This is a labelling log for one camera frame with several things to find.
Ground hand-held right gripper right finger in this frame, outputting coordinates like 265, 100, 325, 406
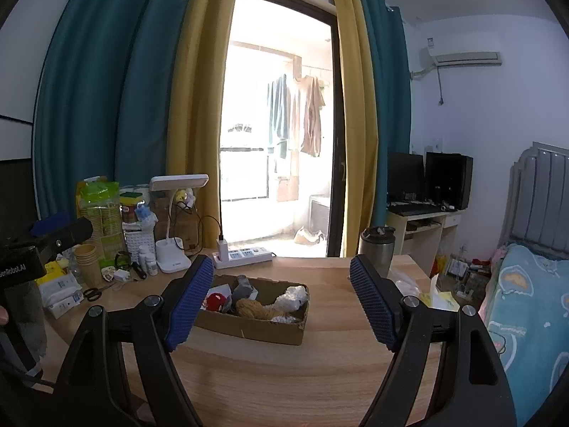
349, 253, 519, 427

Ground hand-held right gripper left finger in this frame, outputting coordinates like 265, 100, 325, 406
53, 254, 215, 427

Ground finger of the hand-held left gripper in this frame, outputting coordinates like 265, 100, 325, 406
30, 212, 76, 236
33, 217, 94, 263

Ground grey soft cloth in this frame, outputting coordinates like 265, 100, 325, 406
231, 275, 259, 303

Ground cardboard box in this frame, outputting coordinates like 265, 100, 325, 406
194, 274, 310, 346

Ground yellow tissue pack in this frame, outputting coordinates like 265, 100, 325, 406
36, 260, 67, 288

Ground green pack of paper cups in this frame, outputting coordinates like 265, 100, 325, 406
75, 177, 127, 265

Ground stack of brown paper cups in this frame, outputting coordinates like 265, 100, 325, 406
73, 244, 103, 288

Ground clear plastic bag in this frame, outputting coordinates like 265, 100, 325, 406
393, 278, 421, 299

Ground white wipes pack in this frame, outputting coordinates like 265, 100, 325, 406
39, 273, 83, 307

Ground white desk lamp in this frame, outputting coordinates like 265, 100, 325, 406
149, 174, 209, 274

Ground steel tumbler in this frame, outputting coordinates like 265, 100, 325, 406
359, 226, 396, 279

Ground white tissue pack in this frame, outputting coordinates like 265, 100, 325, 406
47, 294, 85, 320

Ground white woven basket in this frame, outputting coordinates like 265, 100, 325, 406
122, 227, 155, 261

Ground black scissors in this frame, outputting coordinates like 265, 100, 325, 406
82, 285, 116, 302

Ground white power strip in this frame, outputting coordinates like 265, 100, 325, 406
212, 248, 273, 270

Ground yellow tissue box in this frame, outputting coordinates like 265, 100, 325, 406
429, 273, 461, 312

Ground brown cardboard carton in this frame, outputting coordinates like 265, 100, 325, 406
151, 196, 203, 252

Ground white computer desk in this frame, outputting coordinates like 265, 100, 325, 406
386, 207, 461, 276

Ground blue plastic bag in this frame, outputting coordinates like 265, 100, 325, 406
135, 205, 158, 227

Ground black keyboard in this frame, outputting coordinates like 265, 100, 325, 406
388, 203, 441, 216

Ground black computer monitor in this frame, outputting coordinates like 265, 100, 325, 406
424, 151, 474, 211
388, 151, 425, 203

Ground blue printed blanket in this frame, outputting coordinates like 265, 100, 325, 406
482, 244, 569, 427

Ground teal curtain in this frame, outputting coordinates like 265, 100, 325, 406
33, 0, 205, 232
356, 0, 412, 232

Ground yellow curtain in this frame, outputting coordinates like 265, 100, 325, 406
165, 0, 243, 250
326, 0, 378, 257

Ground grey padded headboard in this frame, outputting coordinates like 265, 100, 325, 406
500, 141, 569, 261

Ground hanging beige shirt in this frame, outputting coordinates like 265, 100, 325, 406
287, 75, 327, 157

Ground hanging teal shirt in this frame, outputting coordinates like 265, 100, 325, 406
267, 75, 289, 143

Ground white air conditioner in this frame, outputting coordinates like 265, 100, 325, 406
420, 38, 503, 68

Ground dark door frame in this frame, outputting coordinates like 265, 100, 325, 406
218, 0, 347, 259

